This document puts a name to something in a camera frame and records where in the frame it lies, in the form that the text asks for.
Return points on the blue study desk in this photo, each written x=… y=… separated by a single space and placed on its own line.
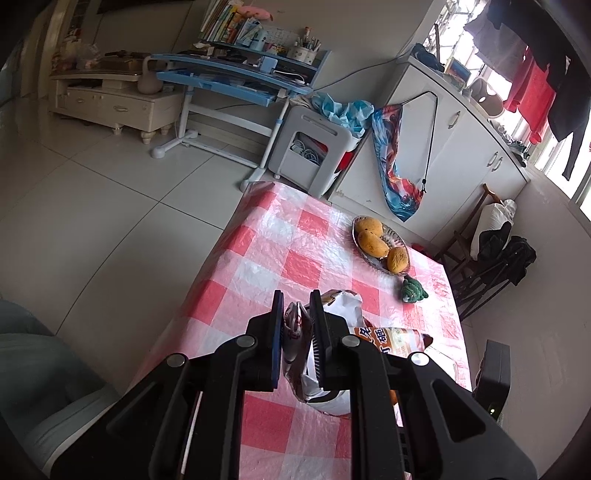
x=221 y=78

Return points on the white red wrapper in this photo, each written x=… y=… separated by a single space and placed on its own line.
x=341 y=314

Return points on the white bag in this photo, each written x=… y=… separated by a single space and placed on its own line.
x=491 y=217

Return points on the fruit basket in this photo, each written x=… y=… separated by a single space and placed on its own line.
x=392 y=237

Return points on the white plastic stool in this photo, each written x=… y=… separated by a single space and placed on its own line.
x=304 y=124

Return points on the red hanging garment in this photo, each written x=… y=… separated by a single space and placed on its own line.
x=531 y=92

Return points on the folding chair with clothes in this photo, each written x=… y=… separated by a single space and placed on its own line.
x=512 y=258

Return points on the dark blue cloth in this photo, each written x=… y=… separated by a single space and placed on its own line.
x=429 y=57

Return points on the light blue chair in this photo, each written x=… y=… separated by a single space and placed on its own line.
x=41 y=369

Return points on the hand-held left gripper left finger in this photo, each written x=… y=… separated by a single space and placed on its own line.
x=276 y=341

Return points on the beige brown rounded object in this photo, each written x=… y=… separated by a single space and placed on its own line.
x=487 y=97

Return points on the black television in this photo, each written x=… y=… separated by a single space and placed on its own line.
x=138 y=3

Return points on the green toy turtle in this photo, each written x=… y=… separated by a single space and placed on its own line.
x=413 y=290

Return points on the red checked tablecloth table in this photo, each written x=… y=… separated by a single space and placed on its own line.
x=300 y=249

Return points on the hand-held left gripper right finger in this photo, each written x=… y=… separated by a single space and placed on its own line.
x=318 y=350

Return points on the row of books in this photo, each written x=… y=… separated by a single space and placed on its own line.
x=226 y=23

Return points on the plastic bags on cabinet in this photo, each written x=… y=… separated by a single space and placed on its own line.
x=78 y=55

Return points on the pink kettlebell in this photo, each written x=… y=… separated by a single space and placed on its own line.
x=150 y=83

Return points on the wooden chair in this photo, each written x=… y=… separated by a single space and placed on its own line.
x=466 y=226

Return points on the white pen holder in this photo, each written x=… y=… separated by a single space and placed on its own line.
x=302 y=55

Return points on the yellow mango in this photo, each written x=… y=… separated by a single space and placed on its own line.
x=368 y=226
x=374 y=243
x=397 y=259

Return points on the grey hanging garment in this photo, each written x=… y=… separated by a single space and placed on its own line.
x=498 y=41

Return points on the white television cabinet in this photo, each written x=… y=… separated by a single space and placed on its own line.
x=111 y=108

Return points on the black hanging garment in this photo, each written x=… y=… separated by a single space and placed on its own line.
x=561 y=92

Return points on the blue plastic bag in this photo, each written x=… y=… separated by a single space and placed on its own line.
x=341 y=110

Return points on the pink plush toy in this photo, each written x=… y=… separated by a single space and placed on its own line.
x=256 y=12

